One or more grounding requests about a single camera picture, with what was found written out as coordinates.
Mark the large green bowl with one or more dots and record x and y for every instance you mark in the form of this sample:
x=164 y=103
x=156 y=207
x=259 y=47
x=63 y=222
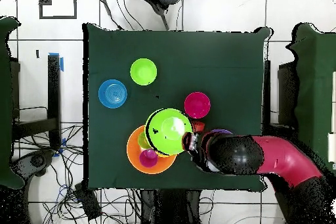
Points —
x=168 y=129

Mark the purple cup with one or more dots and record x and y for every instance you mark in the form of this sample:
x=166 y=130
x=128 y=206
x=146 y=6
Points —
x=148 y=158

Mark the green cup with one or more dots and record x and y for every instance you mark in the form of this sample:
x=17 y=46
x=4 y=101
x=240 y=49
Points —
x=141 y=141

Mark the large orange bowl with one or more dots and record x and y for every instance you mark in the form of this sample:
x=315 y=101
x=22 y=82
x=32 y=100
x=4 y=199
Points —
x=134 y=155

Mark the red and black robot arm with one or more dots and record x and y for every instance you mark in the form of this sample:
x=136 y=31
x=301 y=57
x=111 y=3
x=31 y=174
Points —
x=278 y=155

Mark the red-orange cup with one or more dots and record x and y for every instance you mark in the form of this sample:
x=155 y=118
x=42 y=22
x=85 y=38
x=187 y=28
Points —
x=199 y=126

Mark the purple bowl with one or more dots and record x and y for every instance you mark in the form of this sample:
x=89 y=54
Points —
x=220 y=131

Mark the pink bowl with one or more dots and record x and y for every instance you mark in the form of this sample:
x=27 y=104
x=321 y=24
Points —
x=197 y=105

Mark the dark green table cloth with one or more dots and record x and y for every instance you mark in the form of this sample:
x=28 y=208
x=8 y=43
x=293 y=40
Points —
x=183 y=58

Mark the small green bowl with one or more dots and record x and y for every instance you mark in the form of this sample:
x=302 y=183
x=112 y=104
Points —
x=143 y=71

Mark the blue bowl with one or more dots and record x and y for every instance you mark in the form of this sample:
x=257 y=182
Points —
x=112 y=94

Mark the black power strip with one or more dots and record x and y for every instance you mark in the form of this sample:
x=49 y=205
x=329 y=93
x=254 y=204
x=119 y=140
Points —
x=88 y=203

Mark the green cloth covered side table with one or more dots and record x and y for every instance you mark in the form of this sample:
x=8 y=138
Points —
x=5 y=103
x=315 y=90

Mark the white box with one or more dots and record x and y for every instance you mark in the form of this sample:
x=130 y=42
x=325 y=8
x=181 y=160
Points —
x=332 y=147

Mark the black metal stand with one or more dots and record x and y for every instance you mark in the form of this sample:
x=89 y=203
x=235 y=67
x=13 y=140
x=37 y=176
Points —
x=53 y=90

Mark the blue tape strip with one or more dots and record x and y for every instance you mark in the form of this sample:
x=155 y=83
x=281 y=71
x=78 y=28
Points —
x=62 y=64

